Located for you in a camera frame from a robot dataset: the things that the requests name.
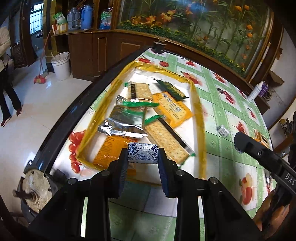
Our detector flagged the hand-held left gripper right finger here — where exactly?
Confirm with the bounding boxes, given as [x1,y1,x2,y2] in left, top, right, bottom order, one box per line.
[158,147,262,241]

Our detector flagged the blue thermos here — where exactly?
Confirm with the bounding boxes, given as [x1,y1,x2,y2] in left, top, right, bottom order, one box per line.
[80,5,93,30]

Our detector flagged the orange packet with barcode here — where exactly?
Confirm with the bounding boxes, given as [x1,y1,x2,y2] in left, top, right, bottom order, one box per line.
[253,129,270,149]

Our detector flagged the fruit print tablecloth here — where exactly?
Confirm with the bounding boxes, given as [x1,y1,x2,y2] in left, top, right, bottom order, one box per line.
[50,50,278,241]

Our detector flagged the white plastic bucket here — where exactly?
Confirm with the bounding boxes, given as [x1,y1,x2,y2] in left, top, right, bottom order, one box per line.
[51,52,71,81]

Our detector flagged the small cardboard box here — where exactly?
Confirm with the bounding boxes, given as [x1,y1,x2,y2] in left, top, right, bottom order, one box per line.
[52,22,69,36]

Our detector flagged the person's right hand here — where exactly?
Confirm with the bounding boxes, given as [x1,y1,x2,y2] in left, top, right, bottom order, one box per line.
[252,190,296,239]

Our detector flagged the silver foil snack packet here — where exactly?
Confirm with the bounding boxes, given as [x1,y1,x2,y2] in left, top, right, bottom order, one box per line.
[97,96,149,140]

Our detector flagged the white spray bottle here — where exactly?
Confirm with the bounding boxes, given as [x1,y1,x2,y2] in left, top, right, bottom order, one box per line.
[247,81,265,102]

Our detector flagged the red broom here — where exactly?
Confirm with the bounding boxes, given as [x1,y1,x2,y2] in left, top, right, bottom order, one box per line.
[33,32,50,84]

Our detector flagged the small black ink bottle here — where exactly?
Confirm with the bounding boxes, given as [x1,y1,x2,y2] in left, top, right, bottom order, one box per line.
[153,41,166,54]

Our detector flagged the dark green biscuit packet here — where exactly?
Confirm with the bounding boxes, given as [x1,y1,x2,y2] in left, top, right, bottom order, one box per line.
[153,79,189,102]

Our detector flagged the barred window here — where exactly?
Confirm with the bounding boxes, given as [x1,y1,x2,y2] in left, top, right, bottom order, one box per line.
[30,9,44,35]

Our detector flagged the grey thermos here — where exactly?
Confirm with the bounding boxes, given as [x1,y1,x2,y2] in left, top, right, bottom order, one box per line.
[67,7,80,30]

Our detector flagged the blue plastic bag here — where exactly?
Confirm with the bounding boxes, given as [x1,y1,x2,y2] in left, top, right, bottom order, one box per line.
[99,7,113,30]

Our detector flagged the purple bottle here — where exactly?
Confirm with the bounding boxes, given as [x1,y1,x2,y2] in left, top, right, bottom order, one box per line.
[259,82,269,98]

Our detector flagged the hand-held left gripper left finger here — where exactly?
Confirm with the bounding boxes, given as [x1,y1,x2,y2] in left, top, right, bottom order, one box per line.
[28,147,129,241]

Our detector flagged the blue white patterned candy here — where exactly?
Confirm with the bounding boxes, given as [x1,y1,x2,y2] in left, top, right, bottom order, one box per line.
[127,142,160,165]
[217,125,230,138]

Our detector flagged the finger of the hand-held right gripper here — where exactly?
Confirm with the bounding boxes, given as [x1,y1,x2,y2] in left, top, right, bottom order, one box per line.
[233,132,290,175]

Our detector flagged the orange packet with round logo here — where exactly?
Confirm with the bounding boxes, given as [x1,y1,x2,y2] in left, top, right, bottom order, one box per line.
[92,135,137,171]

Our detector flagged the wooden cabinet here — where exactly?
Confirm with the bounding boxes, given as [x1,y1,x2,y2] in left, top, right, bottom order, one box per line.
[43,0,285,112]

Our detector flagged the rusty metal motor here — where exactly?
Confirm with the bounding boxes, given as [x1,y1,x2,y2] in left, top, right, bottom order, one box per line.
[13,162,60,214]

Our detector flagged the cracker packet green ends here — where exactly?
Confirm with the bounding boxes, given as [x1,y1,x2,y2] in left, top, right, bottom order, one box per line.
[144,114,196,165]
[124,81,160,109]

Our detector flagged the orange cheese biscuit packet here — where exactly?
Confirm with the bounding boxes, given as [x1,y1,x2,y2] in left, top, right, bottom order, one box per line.
[151,91,194,128]

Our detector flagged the green white bag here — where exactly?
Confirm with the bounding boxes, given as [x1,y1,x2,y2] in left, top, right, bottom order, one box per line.
[54,12,68,25]

